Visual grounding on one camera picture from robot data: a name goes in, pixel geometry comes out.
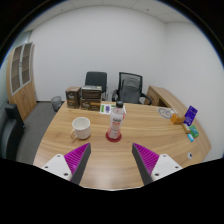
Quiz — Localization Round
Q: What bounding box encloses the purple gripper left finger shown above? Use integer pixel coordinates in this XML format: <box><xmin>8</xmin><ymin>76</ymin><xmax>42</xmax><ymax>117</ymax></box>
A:
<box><xmin>42</xmin><ymin>143</ymin><xmax>91</xmax><ymax>185</ymax></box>

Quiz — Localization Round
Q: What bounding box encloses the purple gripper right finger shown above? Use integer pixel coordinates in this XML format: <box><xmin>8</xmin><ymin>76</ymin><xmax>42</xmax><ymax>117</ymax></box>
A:
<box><xmin>132</xmin><ymin>143</ymin><xmax>182</xmax><ymax>185</ymax></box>

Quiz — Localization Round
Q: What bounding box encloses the plastic water bottle pink label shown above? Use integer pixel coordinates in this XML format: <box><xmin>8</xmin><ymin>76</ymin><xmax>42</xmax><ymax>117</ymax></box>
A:
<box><xmin>108</xmin><ymin>101</ymin><xmax>125</xmax><ymax>138</ymax></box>

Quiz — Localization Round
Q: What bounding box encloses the small white round cap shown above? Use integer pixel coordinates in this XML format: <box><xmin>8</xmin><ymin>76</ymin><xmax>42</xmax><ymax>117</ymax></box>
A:
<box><xmin>187</xmin><ymin>152</ymin><xmax>193</xmax><ymax>159</ymax></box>

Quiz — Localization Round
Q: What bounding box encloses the white ceramic mug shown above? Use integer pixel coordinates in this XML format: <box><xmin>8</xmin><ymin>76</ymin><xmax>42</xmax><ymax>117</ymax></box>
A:
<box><xmin>71</xmin><ymin>117</ymin><xmax>90</xmax><ymax>140</ymax></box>

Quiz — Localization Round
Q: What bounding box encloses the red round coaster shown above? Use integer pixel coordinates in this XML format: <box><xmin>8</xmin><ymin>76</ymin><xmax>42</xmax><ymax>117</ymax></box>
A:
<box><xmin>105</xmin><ymin>131</ymin><xmax>122</xmax><ymax>143</ymax></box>

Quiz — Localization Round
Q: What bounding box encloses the blue small tube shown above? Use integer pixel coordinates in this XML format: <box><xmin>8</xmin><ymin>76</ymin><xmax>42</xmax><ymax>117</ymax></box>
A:
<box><xmin>187</xmin><ymin>134</ymin><xmax>194</xmax><ymax>142</ymax></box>

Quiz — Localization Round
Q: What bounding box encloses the orange small box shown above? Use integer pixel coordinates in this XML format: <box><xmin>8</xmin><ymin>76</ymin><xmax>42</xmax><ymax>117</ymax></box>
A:
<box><xmin>171</xmin><ymin>113</ymin><xmax>185</xmax><ymax>125</ymax></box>

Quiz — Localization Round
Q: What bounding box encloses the green packet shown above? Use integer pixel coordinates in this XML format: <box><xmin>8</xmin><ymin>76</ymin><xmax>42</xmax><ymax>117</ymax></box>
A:
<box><xmin>189</xmin><ymin>125</ymin><xmax>199</xmax><ymax>138</ymax></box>

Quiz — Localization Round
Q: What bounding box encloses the round white plate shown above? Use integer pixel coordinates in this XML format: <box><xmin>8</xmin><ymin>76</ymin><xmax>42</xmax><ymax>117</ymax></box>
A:
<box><xmin>158</xmin><ymin>107</ymin><xmax>175</xmax><ymax>119</ymax></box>

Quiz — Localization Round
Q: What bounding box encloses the grey mesh waste bin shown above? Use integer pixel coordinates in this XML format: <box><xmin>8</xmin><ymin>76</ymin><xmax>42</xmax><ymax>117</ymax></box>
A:
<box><xmin>51</xmin><ymin>96</ymin><xmax>62</xmax><ymax>112</ymax></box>

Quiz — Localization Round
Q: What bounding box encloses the purple card stand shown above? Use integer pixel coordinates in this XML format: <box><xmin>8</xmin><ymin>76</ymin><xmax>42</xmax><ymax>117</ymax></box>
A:
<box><xmin>184</xmin><ymin>106</ymin><xmax>198</xmax><ymax>126</ymax></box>

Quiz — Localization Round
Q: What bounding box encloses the white green leaflet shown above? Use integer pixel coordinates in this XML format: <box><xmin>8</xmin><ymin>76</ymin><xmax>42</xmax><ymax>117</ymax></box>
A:
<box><xmin>99</xmin><ymin>103</ymin><xmax>126</xmax><ymax>115</ymax></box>

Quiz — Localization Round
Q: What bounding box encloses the wooden side desk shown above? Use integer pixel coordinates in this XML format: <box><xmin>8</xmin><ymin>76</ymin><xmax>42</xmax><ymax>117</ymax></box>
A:
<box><xmin>147</xmin><ymin>86</ymin><xmax>187</xmax><ymax>115</ymax></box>

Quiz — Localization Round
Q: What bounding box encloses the black leather sofa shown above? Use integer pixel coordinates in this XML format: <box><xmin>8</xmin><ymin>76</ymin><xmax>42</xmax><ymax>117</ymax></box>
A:
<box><xmin>0</xmin><ymin>104</ymin><xmax>25</xmax><ymax>161</ymax></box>

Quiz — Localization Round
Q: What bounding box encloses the small brown box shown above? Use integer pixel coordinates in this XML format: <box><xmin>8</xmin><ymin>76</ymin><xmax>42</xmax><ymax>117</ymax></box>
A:
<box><xmin>65</xmin><ymin>86</ymin><xmax>81</xmax><ymax>109</ymax></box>

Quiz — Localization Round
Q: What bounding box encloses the large brown box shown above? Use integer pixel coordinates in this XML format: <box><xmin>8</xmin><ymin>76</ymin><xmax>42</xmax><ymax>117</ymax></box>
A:
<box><xmin>80</xmin><ymin>85</ymin><xmax>102</xmax><ymax>111</ymax></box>

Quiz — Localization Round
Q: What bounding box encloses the grey mesh office chair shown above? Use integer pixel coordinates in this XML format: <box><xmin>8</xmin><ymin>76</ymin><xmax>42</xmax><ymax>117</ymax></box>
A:
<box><xmin>112</xmin><ymin>72</ymin><xmax>152</xmax><ymax>105</ymax></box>

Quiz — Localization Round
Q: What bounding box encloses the black office chair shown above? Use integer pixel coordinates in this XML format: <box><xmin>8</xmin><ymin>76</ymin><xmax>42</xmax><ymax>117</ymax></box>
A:
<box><xmin>85</xmin><ymin>71</ymin><xmax>108</xmax><ymax>100</ymax></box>

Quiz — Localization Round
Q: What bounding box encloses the wooden glass-door cabinet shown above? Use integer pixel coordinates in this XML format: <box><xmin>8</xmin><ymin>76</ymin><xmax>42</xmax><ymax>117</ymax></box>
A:
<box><xmin>6</xmin><ymin>43</ymin><xmax>36</xmax><ymax>119</ymax></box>

